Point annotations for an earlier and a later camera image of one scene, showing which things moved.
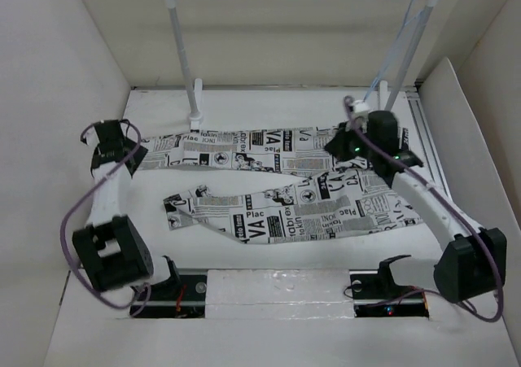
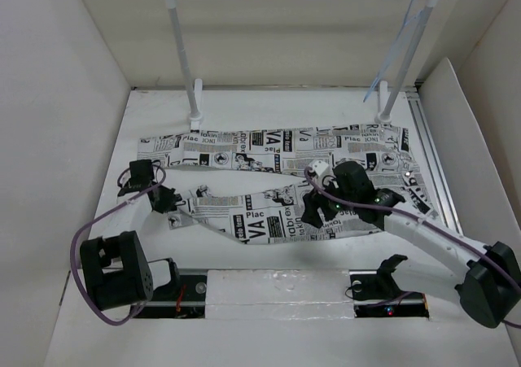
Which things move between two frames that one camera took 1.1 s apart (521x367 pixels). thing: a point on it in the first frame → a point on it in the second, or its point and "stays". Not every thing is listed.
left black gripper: (138, 157) → (168, 200)
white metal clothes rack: (388, 93) stays
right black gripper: (337, 146) → (313, 201)
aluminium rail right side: (433, 168) stays
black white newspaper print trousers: (344, 194) stays
